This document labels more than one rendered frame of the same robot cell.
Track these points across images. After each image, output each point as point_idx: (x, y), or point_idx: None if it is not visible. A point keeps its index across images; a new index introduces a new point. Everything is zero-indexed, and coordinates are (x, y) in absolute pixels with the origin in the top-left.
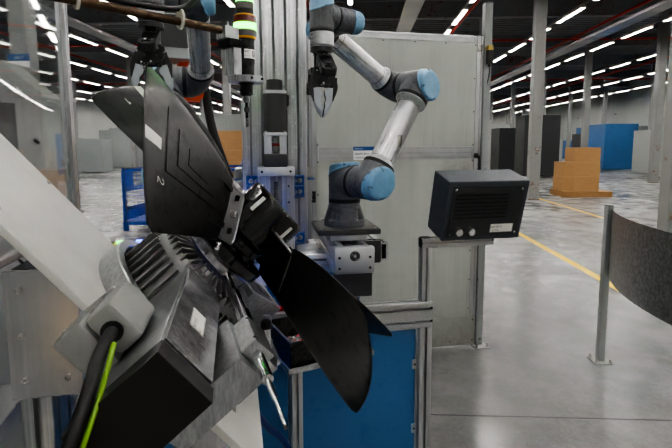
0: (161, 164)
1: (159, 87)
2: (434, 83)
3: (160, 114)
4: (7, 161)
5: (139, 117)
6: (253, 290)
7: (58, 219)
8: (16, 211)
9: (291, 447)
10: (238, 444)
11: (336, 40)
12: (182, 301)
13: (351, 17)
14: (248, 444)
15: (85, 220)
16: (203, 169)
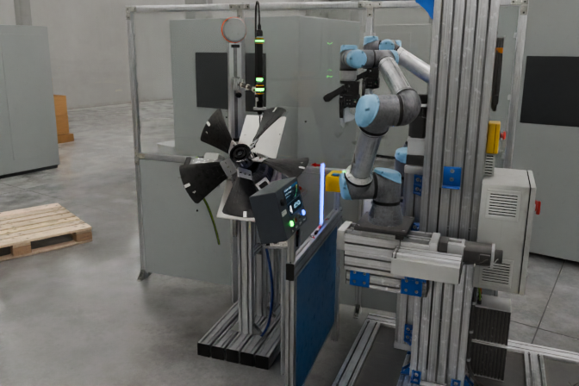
0: (208, 129)
1: (217, 113)
2: (361, 110)
3: (213, 119)
4: (270, 126)
5: (265, 117)
6: (258, 184)
7: (262, 143)
8: (249, 137)
9: (269, 264)
10: (219, 207)
11: (378, 68)
12: (210, 159)
13: (345, 58)
14: (221, 210)
15: (275, 147)
16: (220, 133)
